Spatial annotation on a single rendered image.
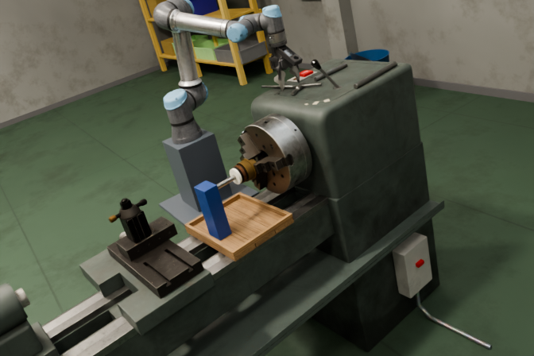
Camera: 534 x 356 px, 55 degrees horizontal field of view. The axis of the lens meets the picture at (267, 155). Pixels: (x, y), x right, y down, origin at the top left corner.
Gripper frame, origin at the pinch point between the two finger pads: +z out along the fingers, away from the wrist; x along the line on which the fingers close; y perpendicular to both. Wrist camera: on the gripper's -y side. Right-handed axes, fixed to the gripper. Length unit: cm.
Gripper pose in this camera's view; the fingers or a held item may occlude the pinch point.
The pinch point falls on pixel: (291, 85)
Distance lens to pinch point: 234.5
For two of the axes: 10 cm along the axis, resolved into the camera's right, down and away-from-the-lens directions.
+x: -7.5, 4.3, -5.0
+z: 2.3, 8.9, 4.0
